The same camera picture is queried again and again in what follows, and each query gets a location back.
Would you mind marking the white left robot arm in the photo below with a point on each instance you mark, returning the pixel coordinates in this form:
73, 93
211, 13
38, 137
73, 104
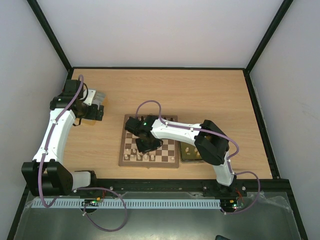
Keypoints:
45, 174

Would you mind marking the gold interior green tin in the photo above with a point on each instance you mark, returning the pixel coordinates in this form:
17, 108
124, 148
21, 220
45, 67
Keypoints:
191, 156

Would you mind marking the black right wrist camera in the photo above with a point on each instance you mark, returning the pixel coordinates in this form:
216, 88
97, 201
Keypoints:
133, 125

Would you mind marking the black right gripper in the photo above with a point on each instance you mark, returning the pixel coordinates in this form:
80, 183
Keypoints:
147, 144

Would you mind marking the white slotted cable duct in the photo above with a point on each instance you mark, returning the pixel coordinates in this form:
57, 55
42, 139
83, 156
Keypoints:
73, 203

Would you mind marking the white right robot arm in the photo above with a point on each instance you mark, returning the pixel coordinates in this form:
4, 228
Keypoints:
214, 147

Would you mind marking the dark phone corner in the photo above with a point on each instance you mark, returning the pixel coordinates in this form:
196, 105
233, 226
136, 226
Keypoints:
220, 237

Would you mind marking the black mounting rail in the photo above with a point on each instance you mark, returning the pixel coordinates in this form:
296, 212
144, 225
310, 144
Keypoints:
206, 187

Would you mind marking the silver interior yellow tin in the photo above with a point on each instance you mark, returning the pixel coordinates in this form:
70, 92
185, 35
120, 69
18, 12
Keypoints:
100, 97

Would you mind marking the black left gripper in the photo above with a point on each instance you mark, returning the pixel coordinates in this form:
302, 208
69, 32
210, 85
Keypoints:
93, 115

